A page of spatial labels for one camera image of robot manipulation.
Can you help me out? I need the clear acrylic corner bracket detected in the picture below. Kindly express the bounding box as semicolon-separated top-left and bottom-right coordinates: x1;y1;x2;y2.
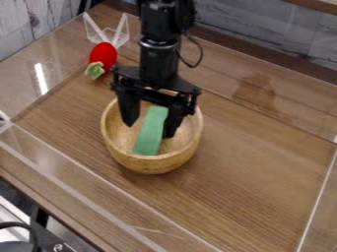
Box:
82;12;128;48

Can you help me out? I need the black table leg bracket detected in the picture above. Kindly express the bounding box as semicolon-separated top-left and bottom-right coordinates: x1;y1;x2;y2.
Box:
29;205;94;252

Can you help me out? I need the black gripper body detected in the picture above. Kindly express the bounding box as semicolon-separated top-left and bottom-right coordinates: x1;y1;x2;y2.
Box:
110;38;201;116

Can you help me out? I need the brown wooden bowl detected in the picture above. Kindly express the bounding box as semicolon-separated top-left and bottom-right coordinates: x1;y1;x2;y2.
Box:
100;99;204;174

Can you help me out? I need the clear acrylic tray wall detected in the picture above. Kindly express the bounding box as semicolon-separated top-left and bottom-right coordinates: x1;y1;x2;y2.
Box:
0;117;220;252

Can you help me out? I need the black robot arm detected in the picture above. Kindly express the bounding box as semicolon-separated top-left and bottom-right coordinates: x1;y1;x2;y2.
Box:
110;0;203;138

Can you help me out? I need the red plush radish toy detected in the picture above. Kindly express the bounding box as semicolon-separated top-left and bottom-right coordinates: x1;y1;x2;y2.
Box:
84;42;117;80

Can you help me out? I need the green rectangular block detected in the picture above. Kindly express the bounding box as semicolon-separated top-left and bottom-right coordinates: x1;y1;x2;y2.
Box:
132;106;168;156

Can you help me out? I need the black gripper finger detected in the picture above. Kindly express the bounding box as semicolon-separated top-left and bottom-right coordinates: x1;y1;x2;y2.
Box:
117;92;140;127
163;106;183;139

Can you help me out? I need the black cable loop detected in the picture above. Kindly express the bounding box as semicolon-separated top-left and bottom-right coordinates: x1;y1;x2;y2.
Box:
0;222;44;252

